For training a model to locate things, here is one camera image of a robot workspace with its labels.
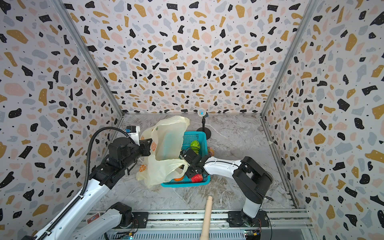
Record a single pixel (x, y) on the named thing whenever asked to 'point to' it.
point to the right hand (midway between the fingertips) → (185, 166)
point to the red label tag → (93, 218)
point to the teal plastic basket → (186, 182)
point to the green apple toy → (195, 146)
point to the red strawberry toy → (197, 178)
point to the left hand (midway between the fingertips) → (151, 137)
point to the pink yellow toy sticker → (211, 151)
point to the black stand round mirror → (202, 112)
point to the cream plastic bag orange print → (166, 136)
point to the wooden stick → (205, 234)
